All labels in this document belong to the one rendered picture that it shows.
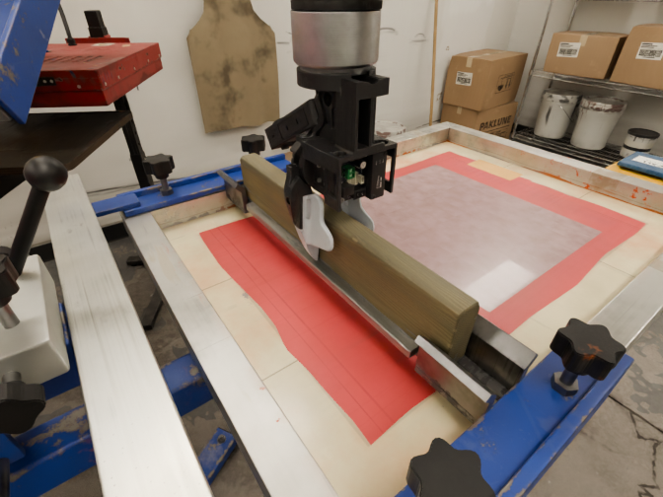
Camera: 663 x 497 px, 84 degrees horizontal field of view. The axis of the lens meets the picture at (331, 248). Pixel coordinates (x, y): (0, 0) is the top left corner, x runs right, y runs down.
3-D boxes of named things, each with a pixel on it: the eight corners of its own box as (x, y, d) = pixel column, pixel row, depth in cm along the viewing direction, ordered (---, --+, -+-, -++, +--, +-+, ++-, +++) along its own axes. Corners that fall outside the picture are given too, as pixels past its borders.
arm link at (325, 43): (273, 10, 31) (348, 7, 35) (278, 69, 34) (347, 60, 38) (325, 13, 26) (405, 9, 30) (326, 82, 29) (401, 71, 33)
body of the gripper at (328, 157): (335, 220, 35) (335, 82, 28) (288, 187, 40) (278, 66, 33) (394, 197, 38) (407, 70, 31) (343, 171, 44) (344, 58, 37)
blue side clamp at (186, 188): (285, 185, 76) (282, 152, 72) (298, 194, 72) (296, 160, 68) (128, 232, 61) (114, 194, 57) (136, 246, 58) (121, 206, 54)
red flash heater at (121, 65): (46, 73, 143) (32, 37, 137) (168, 71, 148) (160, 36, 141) (-77, 117, 94) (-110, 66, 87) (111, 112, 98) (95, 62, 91)
